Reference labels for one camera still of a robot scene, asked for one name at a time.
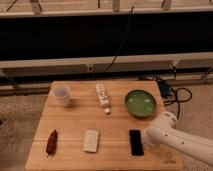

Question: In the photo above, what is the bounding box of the black hanging cable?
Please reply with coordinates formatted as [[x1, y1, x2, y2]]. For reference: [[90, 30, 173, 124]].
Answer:
[[103, 5, 135, 73]]

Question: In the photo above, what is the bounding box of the white sponge block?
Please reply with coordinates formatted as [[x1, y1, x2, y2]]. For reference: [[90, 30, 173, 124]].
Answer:
[[83, 130, 99, 153]]

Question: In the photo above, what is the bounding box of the white toothpaste tube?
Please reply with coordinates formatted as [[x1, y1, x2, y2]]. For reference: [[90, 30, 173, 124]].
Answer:
[[95, 84, 110, 114]]

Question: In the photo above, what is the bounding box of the green bowl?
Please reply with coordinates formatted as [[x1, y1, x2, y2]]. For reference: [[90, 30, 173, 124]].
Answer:
[[124, 90, 157, 118]]

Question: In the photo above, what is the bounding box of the black eraser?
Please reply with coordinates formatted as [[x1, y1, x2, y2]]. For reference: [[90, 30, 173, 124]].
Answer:
[[129, 130, 144, 156]]

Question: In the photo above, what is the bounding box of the red chili pepper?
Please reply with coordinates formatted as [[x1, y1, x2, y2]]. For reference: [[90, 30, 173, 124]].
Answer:
[[46, 130, 58, 155]]

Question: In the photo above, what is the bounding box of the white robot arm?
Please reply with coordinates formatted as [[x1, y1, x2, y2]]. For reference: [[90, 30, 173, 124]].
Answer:
[[143, 111, 213, 167]]

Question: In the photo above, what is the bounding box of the black floor cable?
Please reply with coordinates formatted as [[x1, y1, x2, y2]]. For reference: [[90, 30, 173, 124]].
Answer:
[[163, 87, 193, 121]]

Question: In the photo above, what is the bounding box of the black power adapter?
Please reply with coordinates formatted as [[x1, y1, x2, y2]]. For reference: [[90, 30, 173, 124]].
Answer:
[[157, 81, 169, 98]]

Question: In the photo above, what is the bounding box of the wooden cutting board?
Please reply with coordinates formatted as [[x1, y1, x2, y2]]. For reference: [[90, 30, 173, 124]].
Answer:
[[26, 81, 182, 171]]

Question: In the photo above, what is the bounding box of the white plastic cup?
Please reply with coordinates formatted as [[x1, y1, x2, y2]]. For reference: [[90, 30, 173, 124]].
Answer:
[[53, 85, 71, 107]]

